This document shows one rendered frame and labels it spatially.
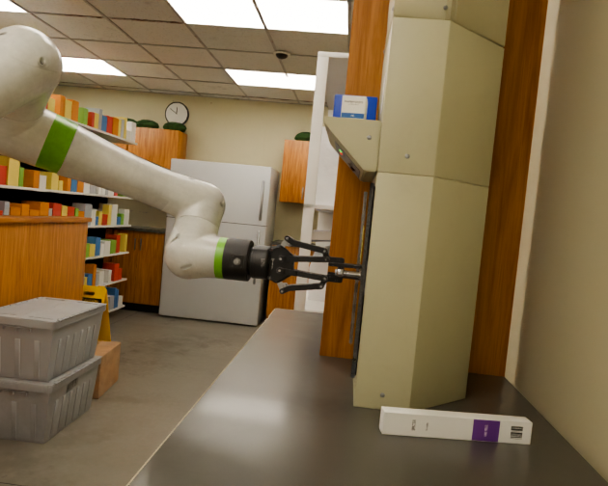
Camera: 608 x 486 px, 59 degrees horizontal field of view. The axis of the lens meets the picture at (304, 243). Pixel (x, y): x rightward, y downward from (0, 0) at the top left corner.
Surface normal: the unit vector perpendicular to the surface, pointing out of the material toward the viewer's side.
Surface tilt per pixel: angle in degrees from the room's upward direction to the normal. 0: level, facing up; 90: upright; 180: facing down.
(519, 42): 90
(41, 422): 95
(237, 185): 90
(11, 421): 95
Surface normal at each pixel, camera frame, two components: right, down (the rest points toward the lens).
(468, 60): 0.64, 0.10
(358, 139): -0.08, 0.04
